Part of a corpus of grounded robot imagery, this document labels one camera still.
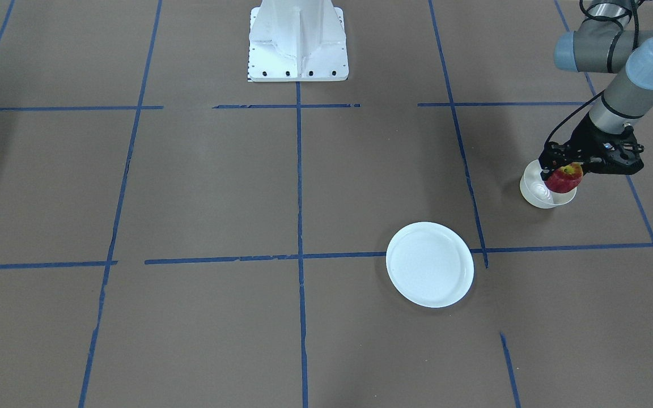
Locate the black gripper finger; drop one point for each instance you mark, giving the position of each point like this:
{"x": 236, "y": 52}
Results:
{"x": 554, "y": 156}

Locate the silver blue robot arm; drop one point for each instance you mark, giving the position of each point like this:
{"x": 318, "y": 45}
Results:
{"x": 605, "y": 44}

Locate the white bowl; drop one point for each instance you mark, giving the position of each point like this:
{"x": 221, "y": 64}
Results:
{"x": 535, "y": 192}

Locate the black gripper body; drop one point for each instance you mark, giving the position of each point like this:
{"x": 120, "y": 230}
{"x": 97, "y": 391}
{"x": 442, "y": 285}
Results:
{"x": 585, "y": 140}

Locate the white plate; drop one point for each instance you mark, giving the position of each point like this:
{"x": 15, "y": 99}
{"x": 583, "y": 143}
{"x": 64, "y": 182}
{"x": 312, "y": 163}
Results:
{"x": 429, "y": 265}

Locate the red yellow apple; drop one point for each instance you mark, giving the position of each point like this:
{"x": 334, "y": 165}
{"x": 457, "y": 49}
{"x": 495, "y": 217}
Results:
{"x": 565, "y": 179}

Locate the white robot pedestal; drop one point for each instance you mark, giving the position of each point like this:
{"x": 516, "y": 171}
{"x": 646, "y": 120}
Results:
{"x": 297, "y": 41}

